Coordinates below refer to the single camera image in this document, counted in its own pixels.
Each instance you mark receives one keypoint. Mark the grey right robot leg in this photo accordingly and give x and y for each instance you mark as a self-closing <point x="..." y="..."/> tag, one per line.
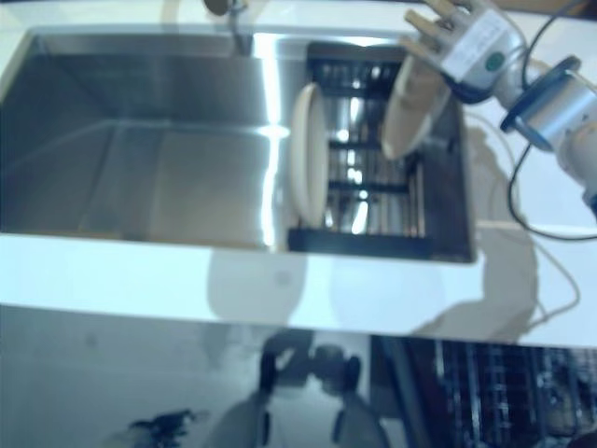
<point x="359" y="420"/>

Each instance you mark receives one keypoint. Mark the black dish drying rack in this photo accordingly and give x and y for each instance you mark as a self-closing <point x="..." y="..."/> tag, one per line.
<point x="359" y="242"/>

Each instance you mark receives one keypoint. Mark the chrome pull-down faucet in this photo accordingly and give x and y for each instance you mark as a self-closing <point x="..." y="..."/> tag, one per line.
<point x="240" y="37"/>

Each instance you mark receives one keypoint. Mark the large dishwasher plate rack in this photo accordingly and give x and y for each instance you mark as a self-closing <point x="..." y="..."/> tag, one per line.
<point x="490" y="396"/>

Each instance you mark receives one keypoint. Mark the stainless steel kitchen sink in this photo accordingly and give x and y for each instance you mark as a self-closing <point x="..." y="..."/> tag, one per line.
<point x="140" y="163"/>

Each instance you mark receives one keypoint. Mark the beige deep ceramic plate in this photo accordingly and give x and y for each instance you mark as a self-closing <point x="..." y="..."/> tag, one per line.
<point x="406" y="112"/>

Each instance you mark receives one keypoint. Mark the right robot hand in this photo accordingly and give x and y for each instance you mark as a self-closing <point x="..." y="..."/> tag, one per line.
<point x="471" y="46"/>

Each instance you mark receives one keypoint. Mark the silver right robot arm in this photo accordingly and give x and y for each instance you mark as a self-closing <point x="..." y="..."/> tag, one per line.
<point x="555" y="112"/>

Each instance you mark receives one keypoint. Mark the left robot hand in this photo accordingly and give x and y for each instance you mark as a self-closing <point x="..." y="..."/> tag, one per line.
<point x="168" y="421"/>

